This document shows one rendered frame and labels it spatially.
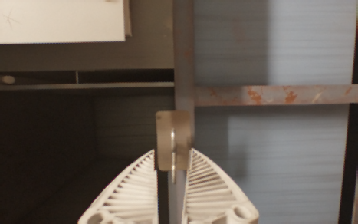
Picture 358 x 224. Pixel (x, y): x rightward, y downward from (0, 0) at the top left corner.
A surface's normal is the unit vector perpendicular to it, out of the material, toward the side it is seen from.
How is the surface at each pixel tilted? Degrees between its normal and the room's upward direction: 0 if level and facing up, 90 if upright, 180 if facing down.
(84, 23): 90
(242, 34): 90
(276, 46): 90
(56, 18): 90
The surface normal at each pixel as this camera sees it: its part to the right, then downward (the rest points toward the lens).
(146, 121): 0.02, 0.09
